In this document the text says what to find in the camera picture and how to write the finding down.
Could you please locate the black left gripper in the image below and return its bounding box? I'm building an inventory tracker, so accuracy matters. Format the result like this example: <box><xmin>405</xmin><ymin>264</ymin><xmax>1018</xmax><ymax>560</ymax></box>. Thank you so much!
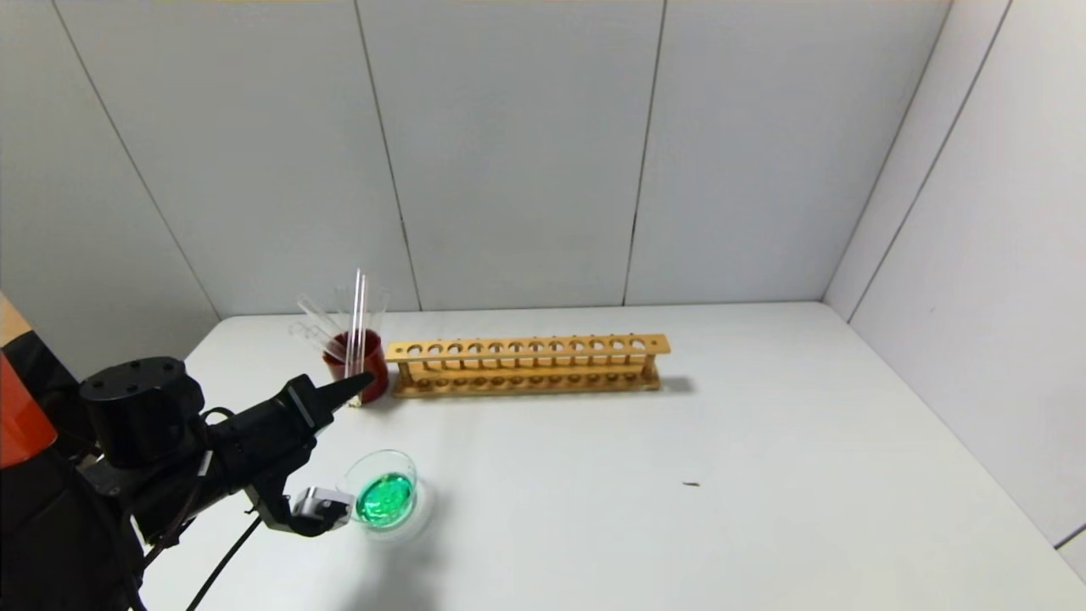
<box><xmin>207</xmin><ymin>371</ymin><xmax>376</xmax><ymax>476</ymax></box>

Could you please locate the yellow pigment glass test tube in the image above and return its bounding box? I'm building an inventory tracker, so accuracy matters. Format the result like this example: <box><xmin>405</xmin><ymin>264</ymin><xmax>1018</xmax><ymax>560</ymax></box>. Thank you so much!
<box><xmin>346</xmin><ymin>269</ymin><xmax>369</xmax><ymax>408</ymax></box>

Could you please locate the wooden test tube rack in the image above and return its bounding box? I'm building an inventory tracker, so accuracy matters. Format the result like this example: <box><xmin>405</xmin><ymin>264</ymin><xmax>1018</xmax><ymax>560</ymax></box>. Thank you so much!
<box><xmin>386</xmin><ymin>334</ymin><xmax>671</xmax><ymax>400</ymax></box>

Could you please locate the red plastic cup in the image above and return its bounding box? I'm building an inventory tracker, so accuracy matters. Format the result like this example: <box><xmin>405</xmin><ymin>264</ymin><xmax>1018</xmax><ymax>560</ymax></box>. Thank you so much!
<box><xmin>322</xmin><ymin>328</ymin><xmax>390</xmax><ymax>401</ymax></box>

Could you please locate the clear glass dish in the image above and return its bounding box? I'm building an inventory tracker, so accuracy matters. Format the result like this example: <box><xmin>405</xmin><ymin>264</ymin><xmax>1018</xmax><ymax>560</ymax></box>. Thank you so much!
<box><xmin>344</xmin><ymin>450</ymin><xmax>435</xmax><ymax>546</ymax></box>

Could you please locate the orange robot body panel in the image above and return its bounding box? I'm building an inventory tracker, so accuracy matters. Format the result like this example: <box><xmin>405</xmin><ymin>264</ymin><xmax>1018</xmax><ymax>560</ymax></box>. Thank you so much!
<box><xmin>0</xmin><ymin>348</ymin><xmax>59</xmax><ymax>469</ymax></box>

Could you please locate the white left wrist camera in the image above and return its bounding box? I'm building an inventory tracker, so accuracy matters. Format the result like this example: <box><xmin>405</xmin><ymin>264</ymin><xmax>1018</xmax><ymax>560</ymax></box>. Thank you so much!
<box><xmin>291</xmin><ymin>486</ymin><xmax>354</xmax><ymax>537</ymax></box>

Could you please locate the black camera cable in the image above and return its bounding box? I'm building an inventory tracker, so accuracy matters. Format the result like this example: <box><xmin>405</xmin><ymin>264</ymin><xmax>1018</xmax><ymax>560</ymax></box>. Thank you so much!
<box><xmin>185</xmin><ymin>516</ymin><xmax>264</xmax><ymax>611</ymax></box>

